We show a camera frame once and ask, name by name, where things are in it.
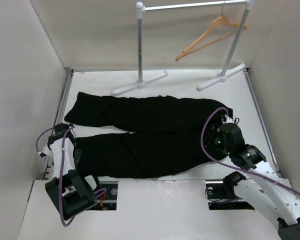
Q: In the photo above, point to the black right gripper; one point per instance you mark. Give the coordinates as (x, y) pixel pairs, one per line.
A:
(212, 133)

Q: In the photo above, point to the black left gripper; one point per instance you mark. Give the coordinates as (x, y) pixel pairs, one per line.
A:
(77, 156)

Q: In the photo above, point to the black trousers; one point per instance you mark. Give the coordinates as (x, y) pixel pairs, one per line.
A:
(160, 135)

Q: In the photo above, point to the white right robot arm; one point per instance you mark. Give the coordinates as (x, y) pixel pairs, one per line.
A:
(254, 181)

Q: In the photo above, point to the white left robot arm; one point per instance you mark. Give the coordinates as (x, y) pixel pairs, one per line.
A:
(70, 191)

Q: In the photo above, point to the wooden clothes hanger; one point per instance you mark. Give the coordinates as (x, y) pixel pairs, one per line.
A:
(207, 37)

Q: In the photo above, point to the white clothes rack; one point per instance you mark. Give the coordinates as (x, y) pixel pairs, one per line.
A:
(225, 73)

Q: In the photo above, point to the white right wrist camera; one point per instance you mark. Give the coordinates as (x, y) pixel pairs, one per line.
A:
(227, 119)

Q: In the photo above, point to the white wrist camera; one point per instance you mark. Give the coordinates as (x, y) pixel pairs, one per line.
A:
(45, 152)
(227, 119)

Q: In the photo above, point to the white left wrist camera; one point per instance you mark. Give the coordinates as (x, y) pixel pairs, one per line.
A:
(45, 152)

